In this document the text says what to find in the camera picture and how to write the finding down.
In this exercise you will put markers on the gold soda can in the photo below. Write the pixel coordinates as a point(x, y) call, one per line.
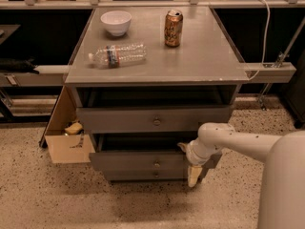
point(173, 28)

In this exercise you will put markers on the grey top drawer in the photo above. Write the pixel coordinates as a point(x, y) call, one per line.
point(150, 119)

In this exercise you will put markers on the grey drawer cabinet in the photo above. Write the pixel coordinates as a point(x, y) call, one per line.
point(202, 71)

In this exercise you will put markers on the black cloth on shelf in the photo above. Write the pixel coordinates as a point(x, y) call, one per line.
point(17, 65)

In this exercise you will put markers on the clear plastic water bottle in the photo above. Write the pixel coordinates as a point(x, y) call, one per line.
point(117, 56)

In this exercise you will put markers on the grey drawer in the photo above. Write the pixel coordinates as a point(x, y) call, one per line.
point(145, 175)
point(150, 119)
point(141, 151)

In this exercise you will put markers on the grey bottom drawer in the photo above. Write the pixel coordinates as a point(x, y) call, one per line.
point(145, 175)

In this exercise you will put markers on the metal frame rail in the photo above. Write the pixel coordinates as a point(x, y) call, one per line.
point(75, 5)

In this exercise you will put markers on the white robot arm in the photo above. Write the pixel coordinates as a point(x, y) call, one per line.
point(282, 193)

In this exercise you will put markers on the open cardboard box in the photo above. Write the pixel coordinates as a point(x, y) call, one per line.
point(65, 148)

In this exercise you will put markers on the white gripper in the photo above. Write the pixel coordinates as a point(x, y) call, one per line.
point(192, 153)

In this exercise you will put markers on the yellow sponge in box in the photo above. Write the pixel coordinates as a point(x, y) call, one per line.
point(74, 129)

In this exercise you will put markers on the white ceramic bowl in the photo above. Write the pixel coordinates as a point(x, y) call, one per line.
point(116, 22)

